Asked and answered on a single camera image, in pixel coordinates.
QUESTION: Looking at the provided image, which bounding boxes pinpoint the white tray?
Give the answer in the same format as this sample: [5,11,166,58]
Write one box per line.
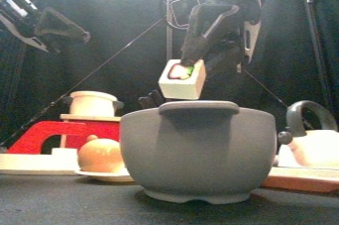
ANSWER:
[0,147,84,175]

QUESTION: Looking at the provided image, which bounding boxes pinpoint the white kettle grey handle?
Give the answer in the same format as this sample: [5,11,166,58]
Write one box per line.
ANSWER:
[274,99,339,170]

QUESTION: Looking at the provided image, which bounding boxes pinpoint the black utensil handles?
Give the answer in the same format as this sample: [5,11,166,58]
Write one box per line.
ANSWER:
[136,88,168,110]

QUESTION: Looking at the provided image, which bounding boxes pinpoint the white sushi piece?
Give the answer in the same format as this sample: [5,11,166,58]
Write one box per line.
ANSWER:
[157,58,208,101]

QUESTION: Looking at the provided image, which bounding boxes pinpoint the large grey pot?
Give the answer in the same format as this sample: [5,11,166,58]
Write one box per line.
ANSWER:
[118,100,277,205]

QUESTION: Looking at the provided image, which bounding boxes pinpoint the thin diagonal brace wire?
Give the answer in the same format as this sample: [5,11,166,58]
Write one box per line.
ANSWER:
[0,15,168,148]

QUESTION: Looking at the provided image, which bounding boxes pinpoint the wooden board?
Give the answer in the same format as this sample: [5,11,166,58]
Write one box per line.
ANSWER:
[257,166,339,194]

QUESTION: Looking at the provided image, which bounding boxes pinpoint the slanted metal frame pole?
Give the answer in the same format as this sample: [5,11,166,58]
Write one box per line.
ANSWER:
[300,0,334,115]

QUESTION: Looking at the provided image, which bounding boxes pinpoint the small white pot grey handles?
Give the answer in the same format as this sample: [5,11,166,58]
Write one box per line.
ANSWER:
[62,90,125,118]

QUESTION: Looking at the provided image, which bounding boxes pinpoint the white plate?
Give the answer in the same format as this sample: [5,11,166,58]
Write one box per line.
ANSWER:
[73,168,136,183]

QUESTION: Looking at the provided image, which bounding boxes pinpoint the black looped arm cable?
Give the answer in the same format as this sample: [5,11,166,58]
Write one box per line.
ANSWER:
[158,0,201,31]

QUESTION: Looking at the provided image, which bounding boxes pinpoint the orange round toy fruit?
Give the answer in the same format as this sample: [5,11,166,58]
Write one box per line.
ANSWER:
[77,134,126,174]

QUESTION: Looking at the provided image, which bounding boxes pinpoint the vertical metal frame pole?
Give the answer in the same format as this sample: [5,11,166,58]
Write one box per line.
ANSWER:
[164,0,174,62]

